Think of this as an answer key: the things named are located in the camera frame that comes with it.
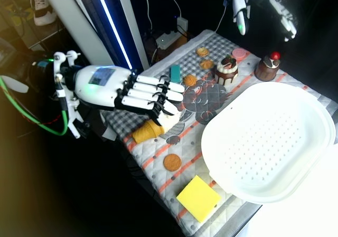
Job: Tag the yellow block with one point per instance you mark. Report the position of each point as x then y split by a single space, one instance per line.
198 198

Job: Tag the teal block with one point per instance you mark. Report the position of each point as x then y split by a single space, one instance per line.
175 74

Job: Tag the white perforated plastic tray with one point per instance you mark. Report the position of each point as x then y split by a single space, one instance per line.
264 142

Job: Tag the grey quilt with bear print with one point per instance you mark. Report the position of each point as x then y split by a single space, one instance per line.
185 152

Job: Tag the white column with blue light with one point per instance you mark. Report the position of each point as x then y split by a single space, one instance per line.
79 23

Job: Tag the spiral swirl butter cookie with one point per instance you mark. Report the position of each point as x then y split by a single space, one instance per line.
190 80

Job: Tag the pink sandwich cookie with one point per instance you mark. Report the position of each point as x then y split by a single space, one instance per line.
240 54

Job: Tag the white and black shoe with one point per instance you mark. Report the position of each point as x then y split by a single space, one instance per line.
42 12

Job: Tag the fluted star butter cookie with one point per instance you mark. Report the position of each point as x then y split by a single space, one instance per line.
206 64

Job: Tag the round brown biscuit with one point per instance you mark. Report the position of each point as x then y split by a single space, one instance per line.
172 162

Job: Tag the brown cherry cupcake toy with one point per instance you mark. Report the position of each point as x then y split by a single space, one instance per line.
265 72

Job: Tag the white power strip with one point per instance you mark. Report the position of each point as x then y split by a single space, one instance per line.
166 40

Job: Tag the toy ice cream cone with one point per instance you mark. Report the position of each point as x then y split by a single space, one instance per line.
146 132

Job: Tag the white plug adapter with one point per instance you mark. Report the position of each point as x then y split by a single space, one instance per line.
182 23

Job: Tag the white cake with strawberry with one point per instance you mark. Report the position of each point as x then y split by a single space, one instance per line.
225 74

